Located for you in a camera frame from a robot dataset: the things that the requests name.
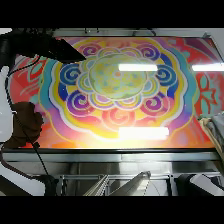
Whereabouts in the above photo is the grey garment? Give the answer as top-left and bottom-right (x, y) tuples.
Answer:
(207, 111), (224, 138)

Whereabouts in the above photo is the black cable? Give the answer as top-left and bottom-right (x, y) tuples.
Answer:
(3, 63), (52, 178)

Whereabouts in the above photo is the silver frame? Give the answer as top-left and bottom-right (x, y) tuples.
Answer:
(0, 150), (224, 197)

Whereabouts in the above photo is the brown garment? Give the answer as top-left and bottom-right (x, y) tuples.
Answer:
(2, 101), (45, 150)

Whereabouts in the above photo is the beige garment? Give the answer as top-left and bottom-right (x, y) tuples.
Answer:
(199, 116), (224, 172)

